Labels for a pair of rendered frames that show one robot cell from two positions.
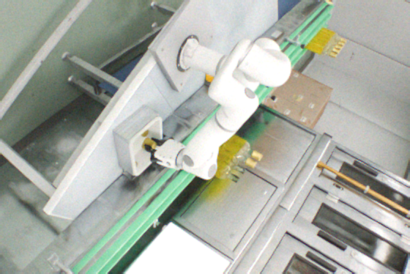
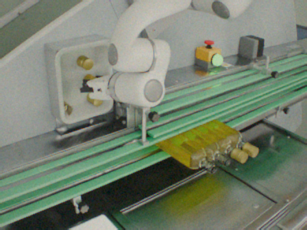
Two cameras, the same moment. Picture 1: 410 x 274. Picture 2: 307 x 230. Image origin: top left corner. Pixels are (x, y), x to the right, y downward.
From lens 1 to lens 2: 0.74 m
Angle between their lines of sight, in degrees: 26
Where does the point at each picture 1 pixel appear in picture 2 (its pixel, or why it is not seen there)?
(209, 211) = (166, 214)
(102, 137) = (29, 46)
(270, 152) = (275, 168)
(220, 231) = not seen: outside the picture
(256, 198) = (242, 211)
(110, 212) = (15, 159)
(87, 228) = not seen: outside the picture
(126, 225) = (27, 179)
